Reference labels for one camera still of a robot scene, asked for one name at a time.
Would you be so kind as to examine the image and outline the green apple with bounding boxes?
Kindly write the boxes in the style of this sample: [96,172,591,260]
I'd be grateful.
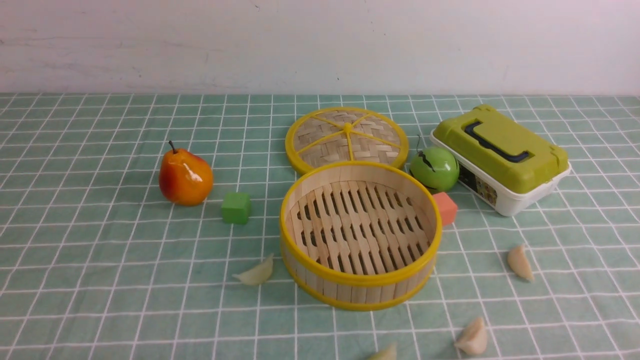
[408,146,460,194]

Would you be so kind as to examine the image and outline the green lidded white box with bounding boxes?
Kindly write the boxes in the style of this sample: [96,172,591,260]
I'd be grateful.
[430,104,572,217]

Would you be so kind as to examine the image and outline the white dumpling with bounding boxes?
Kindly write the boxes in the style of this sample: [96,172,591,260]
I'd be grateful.
[367,342,398,360]
[506,244,535,282]
[231,253,274,286]
[454,317,489,356]

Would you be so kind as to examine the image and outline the orange red pear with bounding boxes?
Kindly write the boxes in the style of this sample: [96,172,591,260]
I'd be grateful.
[158,140,214,207]

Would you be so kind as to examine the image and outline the green checkered tablecloth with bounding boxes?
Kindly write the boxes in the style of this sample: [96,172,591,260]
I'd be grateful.
[0,93,640,360]

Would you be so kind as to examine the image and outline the woven bamboo steamer lid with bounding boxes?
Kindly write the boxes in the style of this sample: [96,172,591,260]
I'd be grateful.
[285,106,409,174]

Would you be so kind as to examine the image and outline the green cube block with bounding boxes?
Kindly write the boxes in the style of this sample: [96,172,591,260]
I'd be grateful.
[221,192,252,224]

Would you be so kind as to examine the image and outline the orange cube block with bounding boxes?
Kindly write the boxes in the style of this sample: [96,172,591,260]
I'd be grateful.
[432,192,458,227]

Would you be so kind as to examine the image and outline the bamboo steamer tray yellow rim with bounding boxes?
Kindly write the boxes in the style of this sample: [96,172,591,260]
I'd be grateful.
[279,161,442,312]

